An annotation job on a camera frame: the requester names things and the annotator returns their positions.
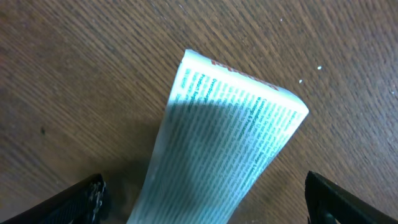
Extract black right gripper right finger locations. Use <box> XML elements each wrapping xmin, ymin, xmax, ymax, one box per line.
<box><xmin>305</xmin><ymin>171</ymin><xmax>397</xmax><ymax>224</ymax></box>

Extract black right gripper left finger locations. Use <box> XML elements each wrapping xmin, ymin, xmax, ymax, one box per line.
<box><xmin>3</xmin><ymin>174</ymin><xmax>106</xmax><ymax>224</ymax></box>

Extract white medicine box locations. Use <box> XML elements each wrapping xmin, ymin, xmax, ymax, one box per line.
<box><xmin>128</xmin><ymin>49</ymin><xmax>309</xmax><ymax>223</ymax></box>

